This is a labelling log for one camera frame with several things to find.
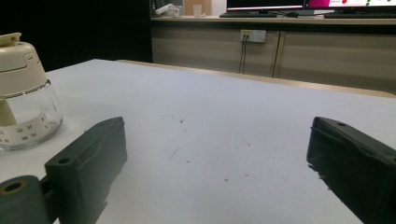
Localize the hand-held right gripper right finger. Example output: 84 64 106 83
305 116 396 224

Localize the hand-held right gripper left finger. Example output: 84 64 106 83
44 117 128 224

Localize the glass cup with cream lid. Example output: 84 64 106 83
0 32 64 152

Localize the long wooden counter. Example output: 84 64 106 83
150 15 396 95

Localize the black keyboard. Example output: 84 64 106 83
219 11 278 19
322 12 396 20

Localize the computer monitor with pink screen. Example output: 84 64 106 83
305 0 396 9

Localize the white box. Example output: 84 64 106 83
154 3 183 18

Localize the white paper cup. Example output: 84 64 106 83
192 4 204 19

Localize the black power cable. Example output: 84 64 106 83
238 35 245 75
243 35 249 75

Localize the white wall socket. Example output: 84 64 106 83
240 29 267 44

